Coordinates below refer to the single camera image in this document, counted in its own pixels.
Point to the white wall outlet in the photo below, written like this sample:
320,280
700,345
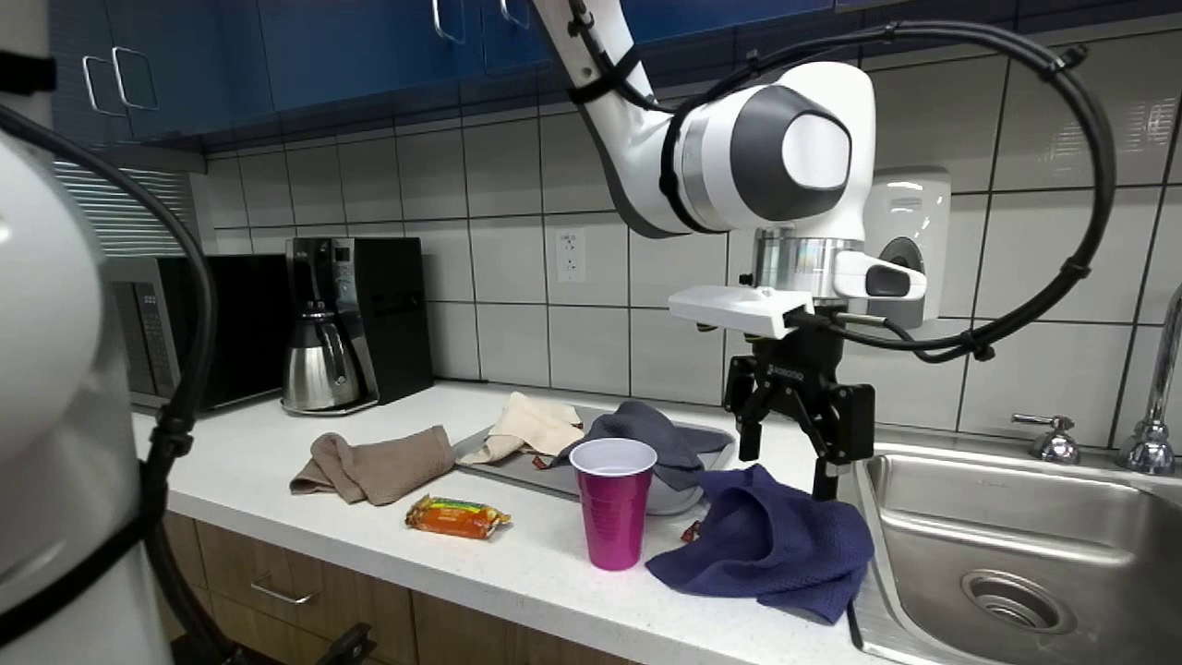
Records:
570,255

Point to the orange granola bar wrapper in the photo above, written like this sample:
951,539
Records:
459,518

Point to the brown waffle towel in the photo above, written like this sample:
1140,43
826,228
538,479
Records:
369,467

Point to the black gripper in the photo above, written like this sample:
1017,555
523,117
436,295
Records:
796,372

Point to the black coffee maker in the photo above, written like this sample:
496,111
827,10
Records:
392,317

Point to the dark grey waffle towel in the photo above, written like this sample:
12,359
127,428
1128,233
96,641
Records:
660,431

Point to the white robot body foreground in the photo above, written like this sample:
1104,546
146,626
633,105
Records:
198,319

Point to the white soap dispenser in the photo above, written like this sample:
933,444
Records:
916,207

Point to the chrome faucet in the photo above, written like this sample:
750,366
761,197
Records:
1155,431

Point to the pink plastic cup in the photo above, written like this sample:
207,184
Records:
613,511

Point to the steel coffee carafe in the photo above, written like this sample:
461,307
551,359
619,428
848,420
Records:
320,364

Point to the stainless steel sink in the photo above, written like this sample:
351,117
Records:
1022,555

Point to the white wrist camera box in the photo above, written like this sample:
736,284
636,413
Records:
740,307

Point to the cream waffle towel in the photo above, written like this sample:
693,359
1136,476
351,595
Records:
529,428

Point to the blue upper cabinets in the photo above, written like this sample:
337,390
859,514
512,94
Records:
320,59

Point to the black countertop oven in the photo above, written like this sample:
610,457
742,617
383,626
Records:
235,325

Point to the white slatted blind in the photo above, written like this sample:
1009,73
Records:
122,207

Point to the blue waffle towel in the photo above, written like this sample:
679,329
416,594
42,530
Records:
778,540

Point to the wooden lower cabinet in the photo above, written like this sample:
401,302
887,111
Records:
357,610

